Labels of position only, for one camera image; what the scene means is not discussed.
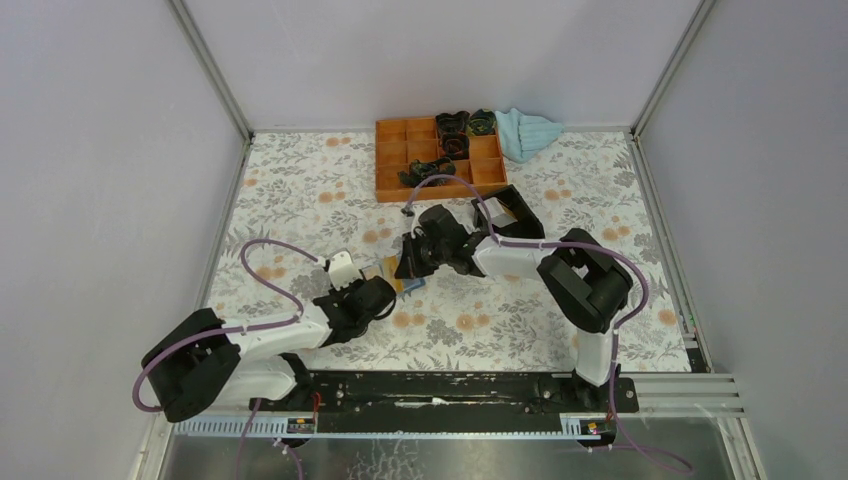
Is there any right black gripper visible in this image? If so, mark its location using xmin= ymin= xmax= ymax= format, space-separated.
xmin=396 ymin=231 xmax=450 ymax=280

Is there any blue leather card holder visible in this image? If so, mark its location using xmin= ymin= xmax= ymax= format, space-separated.
xmin=362 ymin=255 xmax=426 ymax=296

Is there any gold black credit card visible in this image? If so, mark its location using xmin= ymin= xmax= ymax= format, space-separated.
xmin=378 ymin=256 xmax=405 ymax=294

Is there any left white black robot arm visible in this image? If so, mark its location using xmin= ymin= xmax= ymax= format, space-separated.
xmin=139 ymin=277 xmax=397 ymax=423

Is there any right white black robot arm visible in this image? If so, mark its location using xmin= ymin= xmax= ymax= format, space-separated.
xmin=394 ymin=205 xmax=633 ymax=412

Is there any white card in box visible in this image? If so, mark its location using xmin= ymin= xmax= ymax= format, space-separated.
xmin=485 ymin=197 xmax=518 ymax=228

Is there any black tangled band pile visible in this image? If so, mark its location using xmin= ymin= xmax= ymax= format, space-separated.
xmin=397 ymin=157 xmax=456 ymax=188

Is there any black rolled band centre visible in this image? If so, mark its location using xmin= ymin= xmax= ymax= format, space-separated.
xmin=440 ymin=132 xmax=470 ymax=160

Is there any black rolled band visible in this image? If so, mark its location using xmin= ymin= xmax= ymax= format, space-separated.
xmin=434 ymin=110 xmax=470 ymax=138
xmin=466 ymin=109 xmax=497 ymax=137
xmin=440 ymin=132 xmax=470 ymax=160

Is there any black rolled band left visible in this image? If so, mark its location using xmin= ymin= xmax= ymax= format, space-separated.
xmin=434 ymin=110 xmax=470 ymax=138

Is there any black rolled band top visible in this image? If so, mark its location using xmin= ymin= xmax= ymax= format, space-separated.
xmin=466 ymin=109 xmax=497 ymax=137

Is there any light blue folded cloth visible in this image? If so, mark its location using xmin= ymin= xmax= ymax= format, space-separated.
xmin=494 ymin=108 xmax=565 ymax=164

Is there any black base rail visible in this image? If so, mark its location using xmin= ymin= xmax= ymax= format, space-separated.
xmin=250 ymin=370 xmax=639 ymax=434

